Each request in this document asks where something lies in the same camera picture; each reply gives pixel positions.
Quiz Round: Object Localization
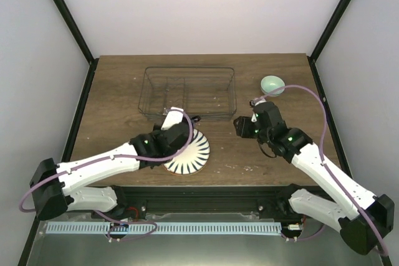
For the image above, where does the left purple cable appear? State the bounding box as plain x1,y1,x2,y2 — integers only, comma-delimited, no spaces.
19,112,158,244

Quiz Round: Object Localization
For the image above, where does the mint green bowl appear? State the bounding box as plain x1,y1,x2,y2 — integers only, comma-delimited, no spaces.
261,75,285,97

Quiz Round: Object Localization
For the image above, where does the light blue slotted cable duct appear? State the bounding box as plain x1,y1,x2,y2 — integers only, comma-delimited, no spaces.
45,221,282,236

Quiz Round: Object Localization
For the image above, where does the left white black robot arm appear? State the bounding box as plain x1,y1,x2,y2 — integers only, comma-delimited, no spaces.
28,111,210,221

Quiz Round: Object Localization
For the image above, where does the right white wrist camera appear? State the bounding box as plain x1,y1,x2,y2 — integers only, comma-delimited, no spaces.
249,98,267,123

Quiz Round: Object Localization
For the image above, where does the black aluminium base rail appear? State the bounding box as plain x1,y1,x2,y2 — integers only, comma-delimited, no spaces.
62,184,344,217

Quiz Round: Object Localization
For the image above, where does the right black frame post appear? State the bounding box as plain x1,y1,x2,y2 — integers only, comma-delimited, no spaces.
310,0,371,61

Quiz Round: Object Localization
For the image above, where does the left black frame post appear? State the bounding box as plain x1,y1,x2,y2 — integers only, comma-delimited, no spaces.
34,0,95,64

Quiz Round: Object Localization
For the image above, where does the purple cable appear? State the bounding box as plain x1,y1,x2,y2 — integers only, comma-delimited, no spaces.
249,84,390,257
19,112,158,244

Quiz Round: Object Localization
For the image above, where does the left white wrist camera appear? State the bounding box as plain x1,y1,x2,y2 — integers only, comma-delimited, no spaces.
161,107,184,130

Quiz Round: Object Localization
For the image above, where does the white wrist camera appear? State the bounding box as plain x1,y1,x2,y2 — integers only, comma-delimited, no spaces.
161,107,184,130
249,98,267,123

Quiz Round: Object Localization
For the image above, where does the black wire dish rack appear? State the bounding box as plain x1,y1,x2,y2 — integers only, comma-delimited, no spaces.
138,66,237,120

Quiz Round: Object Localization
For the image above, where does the blue striped white plate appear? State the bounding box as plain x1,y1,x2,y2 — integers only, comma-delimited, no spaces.
163,129,210,172

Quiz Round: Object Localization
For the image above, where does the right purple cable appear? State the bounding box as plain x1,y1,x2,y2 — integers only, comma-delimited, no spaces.
249,84,390,257

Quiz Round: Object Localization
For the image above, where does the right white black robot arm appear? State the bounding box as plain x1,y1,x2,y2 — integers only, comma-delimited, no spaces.
233,101,395,255

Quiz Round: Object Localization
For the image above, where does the black frame post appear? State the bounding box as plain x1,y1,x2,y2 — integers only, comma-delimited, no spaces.
34,0,95,64
310,0,371,61

